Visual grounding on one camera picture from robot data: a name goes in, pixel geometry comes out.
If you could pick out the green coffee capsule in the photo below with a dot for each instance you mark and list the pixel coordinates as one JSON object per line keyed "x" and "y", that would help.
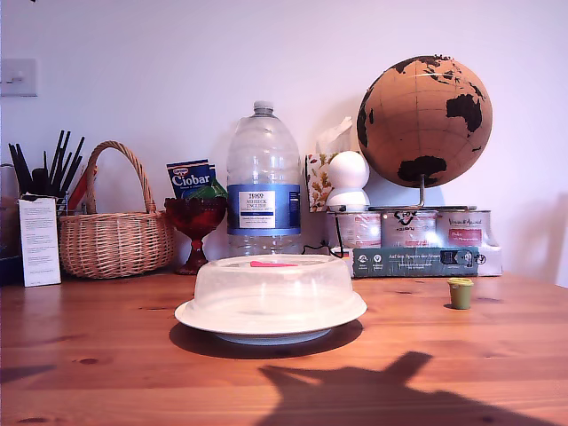
{"x": 460, "y": 295}

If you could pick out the white plate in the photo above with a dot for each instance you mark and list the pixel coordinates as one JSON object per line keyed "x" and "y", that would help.
{"x": 266, "y": 330}

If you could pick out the leaf print tissue box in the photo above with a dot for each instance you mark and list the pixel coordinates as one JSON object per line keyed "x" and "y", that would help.
{"x": 315, "y": 182}

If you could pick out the large clear water bottle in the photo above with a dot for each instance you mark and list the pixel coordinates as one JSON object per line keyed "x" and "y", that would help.
{"x": 264, "y": 155}

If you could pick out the pet food can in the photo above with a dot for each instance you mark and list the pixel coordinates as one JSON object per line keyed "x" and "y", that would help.
{"x": 357, "y": 228}
{"x": 410, "y": 228}
{"x": 466, "y": 226}

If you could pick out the red glass goblet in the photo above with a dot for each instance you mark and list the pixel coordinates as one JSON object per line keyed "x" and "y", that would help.
{"x": 195, "y": 217}

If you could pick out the blue Ciobar box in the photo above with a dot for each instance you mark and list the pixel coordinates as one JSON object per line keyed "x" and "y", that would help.
{"x": 191, "y": 179}

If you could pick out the cardboard can tray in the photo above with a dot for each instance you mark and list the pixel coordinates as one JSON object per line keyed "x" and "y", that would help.
{"x": 412, "y": 262}

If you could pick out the cork globe on metal stand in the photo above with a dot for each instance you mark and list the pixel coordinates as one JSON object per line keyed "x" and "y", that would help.
{"x": 421, "y": 124}

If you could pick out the wicker basket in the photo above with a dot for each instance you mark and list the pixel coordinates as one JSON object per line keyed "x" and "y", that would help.
{"x": 111, "y": 244}

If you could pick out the black stick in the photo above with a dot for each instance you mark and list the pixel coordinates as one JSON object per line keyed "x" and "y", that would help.
{"x": 73, "y": 164}
{"x": 57, "y": 164}

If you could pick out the white printed carton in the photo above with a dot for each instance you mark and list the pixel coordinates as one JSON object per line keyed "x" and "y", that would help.
{"x": 40, "y": 248}

